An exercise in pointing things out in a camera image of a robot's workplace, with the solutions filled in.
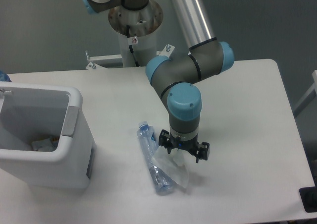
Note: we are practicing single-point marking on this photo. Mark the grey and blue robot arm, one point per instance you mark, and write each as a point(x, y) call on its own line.
point(174, 79)

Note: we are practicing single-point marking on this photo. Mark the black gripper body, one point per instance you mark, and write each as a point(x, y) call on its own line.
point(188, 145)

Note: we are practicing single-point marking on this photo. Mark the trash inside trash can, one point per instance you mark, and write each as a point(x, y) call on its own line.
point(46, 145)

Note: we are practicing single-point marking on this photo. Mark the blue object at left edge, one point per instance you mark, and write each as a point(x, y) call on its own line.
point(4, 77)

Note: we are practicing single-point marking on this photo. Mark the crushed clear plastic bottle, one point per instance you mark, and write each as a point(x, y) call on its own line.
point(162, 183)

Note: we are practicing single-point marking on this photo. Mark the white bracket right of pedestal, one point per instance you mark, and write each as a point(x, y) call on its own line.
point(166, 51)

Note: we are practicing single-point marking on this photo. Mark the white plastic trash can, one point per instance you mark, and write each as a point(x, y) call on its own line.
point(32, 112)

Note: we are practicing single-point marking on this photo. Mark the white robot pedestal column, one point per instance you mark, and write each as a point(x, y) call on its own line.
point(137, 32)

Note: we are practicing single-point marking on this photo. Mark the black clamp at table edge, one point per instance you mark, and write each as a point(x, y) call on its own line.
point(309, 198)

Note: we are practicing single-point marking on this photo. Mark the white frame at right edge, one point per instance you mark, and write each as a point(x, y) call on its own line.
point(307, 97)

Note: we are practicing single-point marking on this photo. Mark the white bracket left of pedestal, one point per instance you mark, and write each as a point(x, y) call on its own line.
point(110, 61)

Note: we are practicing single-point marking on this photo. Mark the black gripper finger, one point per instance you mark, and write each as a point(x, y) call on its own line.
point(165, 140)
point(200, 151)

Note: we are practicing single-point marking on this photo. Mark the white bracket of pedestal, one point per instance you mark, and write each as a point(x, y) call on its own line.
point(110, 61)
point(166, 51)

